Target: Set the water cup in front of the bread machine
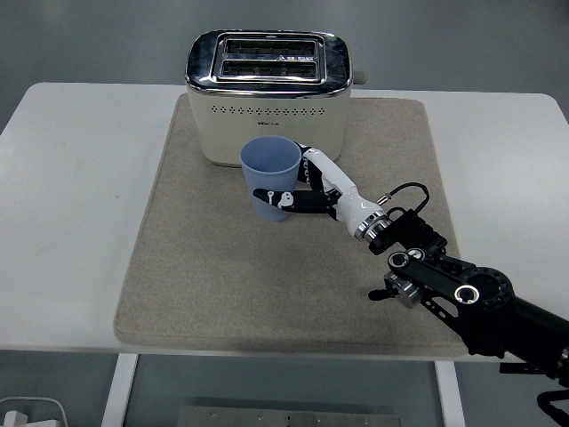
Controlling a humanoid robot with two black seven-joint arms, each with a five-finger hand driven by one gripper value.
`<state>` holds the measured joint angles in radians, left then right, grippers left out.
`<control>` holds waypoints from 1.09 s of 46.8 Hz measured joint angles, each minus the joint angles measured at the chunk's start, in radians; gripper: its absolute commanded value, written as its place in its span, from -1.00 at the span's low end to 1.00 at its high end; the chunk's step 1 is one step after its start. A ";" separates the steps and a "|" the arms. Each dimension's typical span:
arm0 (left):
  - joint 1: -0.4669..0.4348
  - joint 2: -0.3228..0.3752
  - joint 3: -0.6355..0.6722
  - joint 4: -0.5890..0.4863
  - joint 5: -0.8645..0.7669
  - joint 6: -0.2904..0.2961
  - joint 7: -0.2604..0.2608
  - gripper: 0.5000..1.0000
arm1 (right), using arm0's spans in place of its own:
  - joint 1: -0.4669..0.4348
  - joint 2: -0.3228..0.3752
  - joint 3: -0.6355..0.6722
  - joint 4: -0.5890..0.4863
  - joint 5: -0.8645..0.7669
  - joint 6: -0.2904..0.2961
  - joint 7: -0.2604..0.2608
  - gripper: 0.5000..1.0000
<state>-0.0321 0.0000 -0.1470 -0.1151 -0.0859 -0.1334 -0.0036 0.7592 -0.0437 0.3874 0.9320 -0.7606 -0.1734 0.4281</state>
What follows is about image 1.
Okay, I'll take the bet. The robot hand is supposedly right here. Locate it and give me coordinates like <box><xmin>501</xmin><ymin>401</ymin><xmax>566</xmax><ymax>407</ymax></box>
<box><xmin>252</xmin><ymin>141</ymin><xmax>380</xmax><ymax>236</ymax></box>

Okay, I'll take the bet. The blue ribbed plastic cup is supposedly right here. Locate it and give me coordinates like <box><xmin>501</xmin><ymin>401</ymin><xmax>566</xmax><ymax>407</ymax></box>
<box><xmin>239</xmin><ymin>134</ymin><xmax>304</xmax><ymax>223</ymax></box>

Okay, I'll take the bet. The cream chrome-topped toaster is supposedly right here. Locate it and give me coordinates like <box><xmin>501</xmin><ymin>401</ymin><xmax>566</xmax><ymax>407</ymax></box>
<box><xmin>184</xmin><ymin>29</ymin><xmax>370</xmax><ymax>170</ymax></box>

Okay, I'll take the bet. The beige felt mat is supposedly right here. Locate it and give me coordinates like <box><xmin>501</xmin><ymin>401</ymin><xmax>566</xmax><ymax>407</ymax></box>
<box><xmin>113</xmin><ymin>96</ymin><xmax>473</xmax><ymax>358</ymax></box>

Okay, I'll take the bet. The white table leg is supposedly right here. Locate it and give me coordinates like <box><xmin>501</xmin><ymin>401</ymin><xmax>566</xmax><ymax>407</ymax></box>
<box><xmin>100</xmin><ymin>354</ymin><xmax>140</xmax><ymax>427</ymax></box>
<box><xmin>434</xmin><ymin>360</ymin><xmax>468</xmax><ymax>427</ymax></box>

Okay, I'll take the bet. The white plastic box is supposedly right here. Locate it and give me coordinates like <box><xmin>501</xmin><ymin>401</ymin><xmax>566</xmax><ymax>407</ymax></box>
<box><xmin>0</xmin><ymin>396</ymin><xmax>69</xmax><ymax>427</ymax></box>

